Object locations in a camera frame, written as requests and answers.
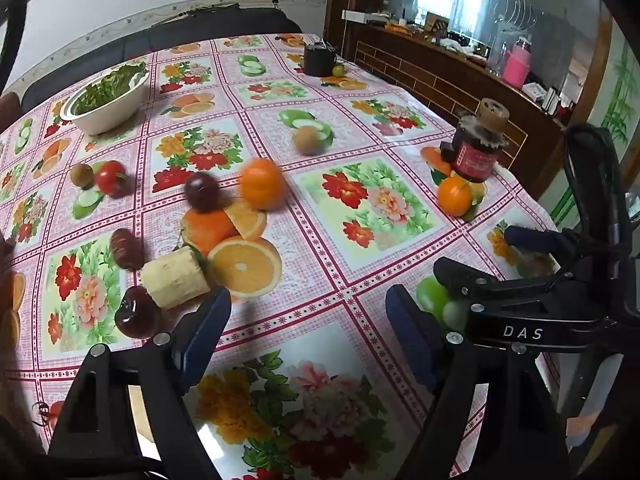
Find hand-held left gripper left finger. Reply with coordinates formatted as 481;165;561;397
47;286;233;480

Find black cup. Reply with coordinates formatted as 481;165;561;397
303;42;337;77

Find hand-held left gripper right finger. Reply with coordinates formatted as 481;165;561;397
385;284;571;480

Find floral printed tablecloth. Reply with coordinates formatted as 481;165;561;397
0;34;566;480

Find dark red apple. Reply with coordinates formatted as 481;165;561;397
114;285;162;338

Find green leafy vegetables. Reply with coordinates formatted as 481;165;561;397
72;62;148;111

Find small red tomato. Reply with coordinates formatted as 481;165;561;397
39;400;66;428

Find brown kiwi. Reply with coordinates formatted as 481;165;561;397
292;125;323;156
70;162;96;189

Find orange mandarin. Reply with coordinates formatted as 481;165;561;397
240;157;287;211
437;175;474;217

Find large red tomato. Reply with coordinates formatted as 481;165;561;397
95;161;130;198

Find white bowl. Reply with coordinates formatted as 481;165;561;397
60;62;151;136

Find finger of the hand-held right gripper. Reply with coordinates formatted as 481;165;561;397
504;226;596;263
433;257;576;313

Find black sofa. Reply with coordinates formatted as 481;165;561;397
20;7;303;111

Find dark purple plum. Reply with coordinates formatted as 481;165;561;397
184;171;222;213

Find brown armchair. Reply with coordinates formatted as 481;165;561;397
0;92;23;133

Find dark red jar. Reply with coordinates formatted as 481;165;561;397
440;97;511;183

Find wooden counter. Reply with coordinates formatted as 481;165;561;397
342;10;571;196

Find pink bottle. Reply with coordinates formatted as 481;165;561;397
501;37;532;88

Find dark red plum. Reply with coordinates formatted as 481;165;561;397
109;228;146;271

